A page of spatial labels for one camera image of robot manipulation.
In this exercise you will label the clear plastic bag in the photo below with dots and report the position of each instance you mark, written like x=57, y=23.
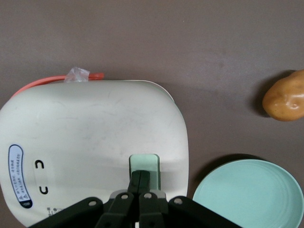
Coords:
x=76, y=74

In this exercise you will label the brown potato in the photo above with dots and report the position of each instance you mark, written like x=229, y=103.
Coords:
x=285, y=99

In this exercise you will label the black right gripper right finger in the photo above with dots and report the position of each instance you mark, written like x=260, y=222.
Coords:
x=152, y=209

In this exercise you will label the pale green plate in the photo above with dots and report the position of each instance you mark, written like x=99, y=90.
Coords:
x=249, y=194

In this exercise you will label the brown table cloth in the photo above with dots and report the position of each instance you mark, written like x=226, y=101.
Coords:
x=166, y=35

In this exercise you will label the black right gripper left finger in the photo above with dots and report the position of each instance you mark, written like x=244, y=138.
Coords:
x=118, y=209

